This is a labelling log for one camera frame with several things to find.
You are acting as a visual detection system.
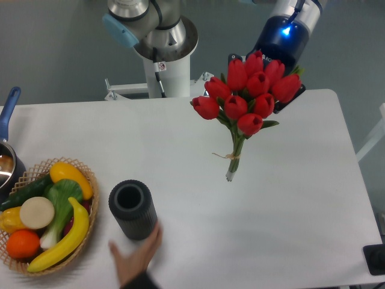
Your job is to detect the green bok choy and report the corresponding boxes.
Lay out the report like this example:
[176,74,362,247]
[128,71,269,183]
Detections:
[40,179,83,250]

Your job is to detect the green cucumber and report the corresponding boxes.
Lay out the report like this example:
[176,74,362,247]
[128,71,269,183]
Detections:
[1,174,53,212]

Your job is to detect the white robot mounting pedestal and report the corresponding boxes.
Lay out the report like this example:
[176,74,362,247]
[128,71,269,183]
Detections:
[104,51,213,101]

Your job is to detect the blue handled saucepan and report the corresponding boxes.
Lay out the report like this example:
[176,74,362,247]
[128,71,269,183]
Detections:
[1,87,25,203]

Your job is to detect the orange fruit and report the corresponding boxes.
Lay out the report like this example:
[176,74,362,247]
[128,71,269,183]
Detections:
[6,229,40,259]

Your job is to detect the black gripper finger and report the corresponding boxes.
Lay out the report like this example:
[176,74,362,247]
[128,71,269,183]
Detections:
[273,84,306,114]

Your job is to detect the beige round bun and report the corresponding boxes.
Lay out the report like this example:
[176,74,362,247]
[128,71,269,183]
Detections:
[19,197,55,229]

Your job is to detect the black device at edge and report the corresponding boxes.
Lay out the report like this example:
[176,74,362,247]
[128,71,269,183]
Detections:
[363,244,384,276]

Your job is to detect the woven wicker basket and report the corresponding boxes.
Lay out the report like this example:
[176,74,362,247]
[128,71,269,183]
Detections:
[1,157,99,276]

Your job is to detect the person's hand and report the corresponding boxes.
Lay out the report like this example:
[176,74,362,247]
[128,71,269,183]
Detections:
[108,222,162,288]

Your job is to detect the yellow banana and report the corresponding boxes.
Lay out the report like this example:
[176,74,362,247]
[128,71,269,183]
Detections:
[27,197,90,273]

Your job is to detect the yellow bell pepper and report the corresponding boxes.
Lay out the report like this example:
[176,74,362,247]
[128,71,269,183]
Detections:
[0,207,27,234]

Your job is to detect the black ribbed vase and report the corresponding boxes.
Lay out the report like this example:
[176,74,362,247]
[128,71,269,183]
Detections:
[108,179,158,241]

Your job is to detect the red fruit under banana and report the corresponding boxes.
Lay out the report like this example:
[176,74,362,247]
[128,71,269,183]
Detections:
[62,200,91,237]

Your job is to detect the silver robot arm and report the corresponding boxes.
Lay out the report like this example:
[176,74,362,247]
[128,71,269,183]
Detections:
[102,1,327,100]

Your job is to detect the red tulip bouquet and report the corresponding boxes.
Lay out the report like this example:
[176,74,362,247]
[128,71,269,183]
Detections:
[190,51,304,181]

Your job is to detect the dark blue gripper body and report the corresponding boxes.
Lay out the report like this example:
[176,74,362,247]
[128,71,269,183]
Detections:
[228,16,310,75]

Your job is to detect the yellow lemon squash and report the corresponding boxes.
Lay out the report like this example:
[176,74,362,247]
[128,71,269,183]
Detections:
[49,162,93,200]

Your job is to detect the white frame at right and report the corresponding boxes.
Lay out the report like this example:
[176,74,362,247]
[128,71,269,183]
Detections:
[356,103,384,162]

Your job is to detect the dark sleeve forearm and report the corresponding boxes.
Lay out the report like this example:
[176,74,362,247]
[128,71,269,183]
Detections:
[120,272,159,289]

